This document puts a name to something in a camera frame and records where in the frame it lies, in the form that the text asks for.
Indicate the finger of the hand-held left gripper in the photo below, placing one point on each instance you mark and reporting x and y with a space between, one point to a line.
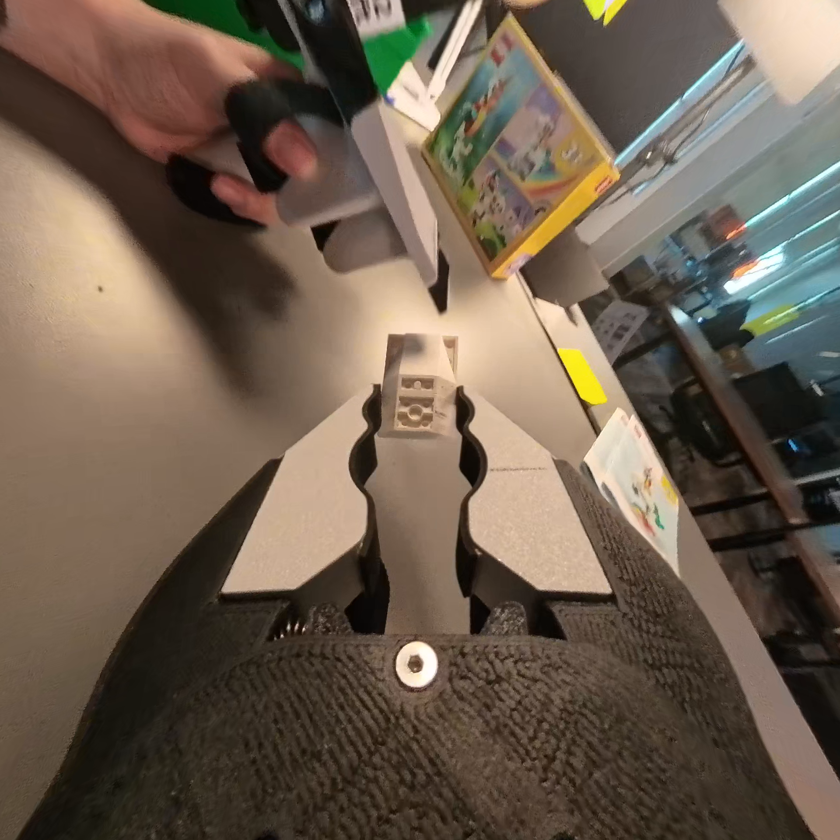
361 243
407 197

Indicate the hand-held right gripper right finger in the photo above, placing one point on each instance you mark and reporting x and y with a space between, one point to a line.
538 525

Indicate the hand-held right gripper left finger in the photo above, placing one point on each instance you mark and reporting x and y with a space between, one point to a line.
295 518

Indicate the white lego assembly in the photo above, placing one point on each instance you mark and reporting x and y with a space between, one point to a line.
415 407

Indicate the lego instruction booklet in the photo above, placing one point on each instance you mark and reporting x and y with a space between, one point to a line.
630 472

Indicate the colourful lego set box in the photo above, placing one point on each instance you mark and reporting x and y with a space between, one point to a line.
518 151

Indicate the person's left hand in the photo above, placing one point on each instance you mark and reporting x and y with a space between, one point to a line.
151 85

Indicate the green plastic bin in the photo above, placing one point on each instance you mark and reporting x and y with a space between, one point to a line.
394 59

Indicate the white paper card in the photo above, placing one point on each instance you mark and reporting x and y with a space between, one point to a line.
413 98

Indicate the yellow sticky note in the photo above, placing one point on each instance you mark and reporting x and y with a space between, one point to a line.
604 8
581 374

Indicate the printed paper sheet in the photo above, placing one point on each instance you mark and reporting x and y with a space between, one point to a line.
618 328

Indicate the black partition panel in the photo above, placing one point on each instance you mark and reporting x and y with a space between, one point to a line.
623 79

